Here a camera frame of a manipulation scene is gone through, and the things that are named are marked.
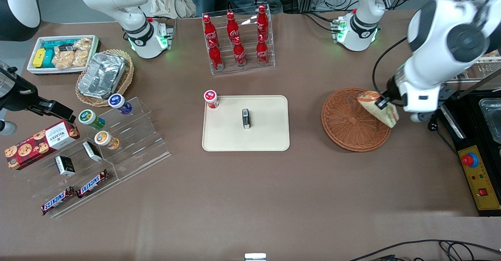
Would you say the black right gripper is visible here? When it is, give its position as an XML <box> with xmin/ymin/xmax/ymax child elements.
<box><xmin>0</xmin><ymin>61</ymin><xmax>77</xmax><ymax>124</ymax></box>

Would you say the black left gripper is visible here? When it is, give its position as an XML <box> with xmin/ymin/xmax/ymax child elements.
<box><xmin>375</xmin><ymin>75</ymin><xmax>404</xmax><ymax>110</ymax></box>

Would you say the triangular sandwich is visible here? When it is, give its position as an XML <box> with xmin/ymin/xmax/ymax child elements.
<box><xmin>357</xmin><ymin>90</ymin><xmax>400</xmax><ymax>129</ymax></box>

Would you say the round brown wicker basket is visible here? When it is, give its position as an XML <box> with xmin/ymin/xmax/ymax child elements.
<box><xmin>321</xmin><ymin>87</ymin><xmax>392</xmax><ymax>153</ymax></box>

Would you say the aluminium foil tray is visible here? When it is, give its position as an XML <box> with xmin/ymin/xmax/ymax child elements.
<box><xmin>77</xmin><ymin>52</ymin><xmax>127</xmax><ymax>100</ymax></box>

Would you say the oval tan wicker basket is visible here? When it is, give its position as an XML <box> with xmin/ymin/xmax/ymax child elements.
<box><xmin>75</xmin><ymin>49</ymin><xmax>135</xmax><ymax>108</ymax></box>

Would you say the metal steel tray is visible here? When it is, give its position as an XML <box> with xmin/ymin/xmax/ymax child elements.
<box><xmin>479</xmin><ymin>98</ymin><xmax>501</xmax><ymax>144</ymax></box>

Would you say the cream plastic tray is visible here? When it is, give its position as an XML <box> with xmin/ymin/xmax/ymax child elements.
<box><xmin>202</xmin><ymin>95</ymin><xmax>291</xmax><ymax>152</ymax></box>

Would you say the green cap small bottle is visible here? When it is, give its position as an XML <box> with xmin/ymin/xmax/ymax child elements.
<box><xmin>78</xmin><ymin>109</ymin><xmax>106</xmax><ymax>131</ymax></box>

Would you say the red Walkers cookie box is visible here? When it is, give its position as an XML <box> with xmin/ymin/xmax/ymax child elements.
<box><xmin>4</xmin><ymin>120</ymin><xmax>81</xmax><ymax>171</ymax></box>

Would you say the white plastic bin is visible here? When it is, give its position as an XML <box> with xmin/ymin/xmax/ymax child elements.
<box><xmin>26</xmin><ymin>34</ymin><xmax>101</xmax><ymax>76</ymax></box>

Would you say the small black white box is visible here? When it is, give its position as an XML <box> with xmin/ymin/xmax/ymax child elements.
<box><xmin>54</xmin><ymin>155</ymin><xmax>76</xmax><ymax>177</ymax></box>
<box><xmin>82</xmin><ymin>140</ymin><xmax>103</xmax><ymax>162</ymax></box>

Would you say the clear bag of crackers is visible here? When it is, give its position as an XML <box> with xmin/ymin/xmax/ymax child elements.
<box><xmin>73</xmin><ymin>38</ymin><xmax>93</xmax><ymax>67</ymax></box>
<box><xmin>52</xmin><ymin>45</ymin><xmax>76</xmax><ymax>69</ymax></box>

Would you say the teal snack box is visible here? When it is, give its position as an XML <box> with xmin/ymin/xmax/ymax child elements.
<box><xmin>42</xmin><ymin>49</ymin><xmax>56</xmax><ymax>68</ymax></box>
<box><xmin>42</xmin><ymin>39</ymin><xmax>77</xmax><ymax>51</ymax></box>

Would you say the orange cap small bottle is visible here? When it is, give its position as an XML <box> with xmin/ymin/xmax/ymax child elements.
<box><xmin>94</xmin><ymin>130</ymin><xmax>120</xmax><ymax>150</ymax></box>

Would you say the yellow small box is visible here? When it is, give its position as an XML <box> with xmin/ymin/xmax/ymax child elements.
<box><xmin>32</xmin><ymin>48</ymin><xmax>47</xmax><ymax>68</ymax></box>

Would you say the Snickers chocolate bar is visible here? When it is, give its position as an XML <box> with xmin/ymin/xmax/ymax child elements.
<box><xmin>76</xmin><ymin>169</ymin><xmax>110</xmax><ymax>198</ymax></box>
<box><xmin>41</xmin><ymin>186</ymin><xmax>76</xmax><ymax>216</ymax></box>

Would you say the clear acrylic stepped stand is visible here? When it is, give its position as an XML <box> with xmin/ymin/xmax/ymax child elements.
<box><xmin>29</xmin><ymin>96</ymin><xmax>172</xmax><ymax>220</ymax></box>

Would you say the yellow emergency stop box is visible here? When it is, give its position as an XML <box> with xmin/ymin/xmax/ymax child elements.
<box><xmin>457</xmin><ymin>145</ymin><xmax>501</xmax><ymax>217</ymax></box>

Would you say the red Coca-Cola bottle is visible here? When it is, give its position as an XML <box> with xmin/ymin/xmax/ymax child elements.
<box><xmin>256</xmin><ymin>34</ymin><xmax>270</xmax><ymax>65</ymax></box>
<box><xmin>226</xmin><ymin>11</ymin><xmax>240</xmax><ymax>42</ymax></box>
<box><xmin>256</xmin><ymin>5</ymin><xmax>270</xmax><ymax>38</ymax></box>
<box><xmin>233</xmin><ymin>36</ymin><xmax>247</xmax><ymax>68</ymax></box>
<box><xmin>208</xmin><ymin>39</ymin><xmax>225</xmax><ymax>71</ymax></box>
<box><xmin>202</xmin><ymin>14</ymin><xmax>219</xmax><ymax>45</ymax></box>

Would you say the clear acrylic bottle rack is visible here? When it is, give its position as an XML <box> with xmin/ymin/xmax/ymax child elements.
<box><xmin>201</xmin><ymin>4</ymin><xmax>277</xmax><ymax>77</ymax></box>

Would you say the red cap small bottle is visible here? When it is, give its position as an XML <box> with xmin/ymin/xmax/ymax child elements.
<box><xmin>203</xmin><ymin>90</ymin><xmax>220</xmax><ymax>110</ymax></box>

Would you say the crumpled clear plastic bag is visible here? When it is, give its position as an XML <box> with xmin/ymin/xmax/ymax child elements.
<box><xmin>148</xmin><ymin>0</ymin><xmax>198</xmax><ymax>19</ymax></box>

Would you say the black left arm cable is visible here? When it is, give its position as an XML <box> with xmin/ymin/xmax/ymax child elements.
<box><xmin>372</xmin><ymin>37</ymin><xmax>410</xmax><ymax>106</ymax></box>

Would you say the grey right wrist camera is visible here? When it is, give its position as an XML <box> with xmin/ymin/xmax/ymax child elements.
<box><xmin>0</xmin><ymin>120</ymin><xmax>18</xmax><ymax>137</ymax></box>

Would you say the black control box cable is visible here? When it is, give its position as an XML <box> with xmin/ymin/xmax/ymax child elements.
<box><xmin>427</xmin><ymin>112</ymin><xmax>460</xmax><ymax>157</ymax></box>

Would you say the wire bread rack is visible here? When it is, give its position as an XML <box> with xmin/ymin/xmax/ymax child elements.
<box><xmin>446</xmin><ymin>49</ymin><xmax>501</xmax><ymax>84</ymax></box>

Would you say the black floor cable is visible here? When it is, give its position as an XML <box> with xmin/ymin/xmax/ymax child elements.
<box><xmin>348</xmin><ymin>239</ymin><xmax>501</xmax><ymax>261</ymax></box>

